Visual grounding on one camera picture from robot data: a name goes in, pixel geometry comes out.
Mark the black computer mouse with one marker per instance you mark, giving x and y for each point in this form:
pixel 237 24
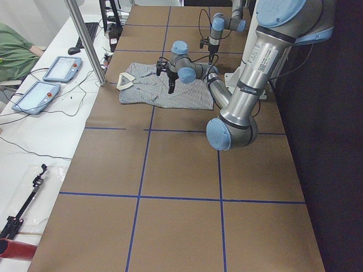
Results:
pixel 73 50

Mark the red cylinder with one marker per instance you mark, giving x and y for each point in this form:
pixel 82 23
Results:
pixel 17 250

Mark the person in green shirt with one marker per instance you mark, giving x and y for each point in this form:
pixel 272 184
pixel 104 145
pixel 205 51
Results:
pixel 18 55

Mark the blue teach pendant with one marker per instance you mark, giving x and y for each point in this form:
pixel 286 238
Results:
pixel 37 98
pixel 63 69

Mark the far blue teach pendant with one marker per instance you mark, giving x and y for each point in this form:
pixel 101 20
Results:
pixel 63 69

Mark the near blue teach pendant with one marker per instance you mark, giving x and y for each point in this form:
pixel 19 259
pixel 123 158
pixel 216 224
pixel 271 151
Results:
pixel 37 98

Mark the aluminium frame post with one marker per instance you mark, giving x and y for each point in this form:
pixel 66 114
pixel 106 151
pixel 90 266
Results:
pixel 82 31

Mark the black box with label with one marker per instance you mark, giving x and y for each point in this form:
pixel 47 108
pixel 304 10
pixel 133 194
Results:
pixel 114 33

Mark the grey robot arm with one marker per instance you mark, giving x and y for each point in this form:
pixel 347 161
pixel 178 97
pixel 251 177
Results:
pixel 222 26
pixel 276 25

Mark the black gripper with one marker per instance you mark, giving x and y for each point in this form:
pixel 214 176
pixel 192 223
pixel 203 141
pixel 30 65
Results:
pixel 172 77
pixel 211 51

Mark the striped polo shirt white collar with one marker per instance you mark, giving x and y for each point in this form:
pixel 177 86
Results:
pixel 140 84

